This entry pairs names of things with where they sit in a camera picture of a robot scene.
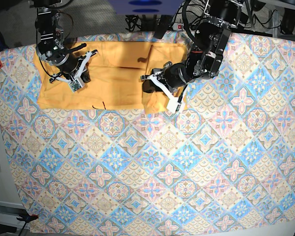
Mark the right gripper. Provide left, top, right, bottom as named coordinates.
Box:
left=49, top=50, right=98, bottom=84

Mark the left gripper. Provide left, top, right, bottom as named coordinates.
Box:
left=141, top=61, right=194, bottom=94

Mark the yellow T-shirt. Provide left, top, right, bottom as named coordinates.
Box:
left=33, top=41, right=187, bottom=114

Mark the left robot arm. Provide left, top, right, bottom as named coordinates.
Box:
left=141, top=0, right=243, bottom=93

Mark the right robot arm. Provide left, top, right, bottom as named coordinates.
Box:
left=29, top=0, right=98, bottom=92

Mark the white power strip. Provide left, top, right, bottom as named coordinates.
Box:
left=172, top=23, right=184, bottom=31

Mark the patterned blue pink tablecloth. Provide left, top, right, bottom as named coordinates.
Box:
left=0, top=33, right=295, bottom=236

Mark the red black clamp lower left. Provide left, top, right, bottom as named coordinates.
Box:
left=16, top=214, right=38, bottom=223

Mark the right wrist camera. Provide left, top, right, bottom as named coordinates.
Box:
left=68, top=77, right=85, bottom=92

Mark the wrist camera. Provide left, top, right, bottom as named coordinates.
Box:
left=68, top=77, right=85, bottom=92
left=166, top=97, right=183, bottom=114

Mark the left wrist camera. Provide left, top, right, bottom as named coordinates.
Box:
left=166, top=97, right=183, bottom=114

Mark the black cable bundle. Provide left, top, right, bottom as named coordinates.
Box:
left=124, top=15, right=143, bottom=32

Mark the black camera post clamp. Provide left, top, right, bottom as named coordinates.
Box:
left=153, top=15, right=173, bottom=39

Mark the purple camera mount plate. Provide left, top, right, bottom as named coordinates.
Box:
left=108, top=0, right=183, bottom=15

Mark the white rail bracket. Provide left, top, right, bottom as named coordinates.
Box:
left=0, top=201, right=27, bottom=229

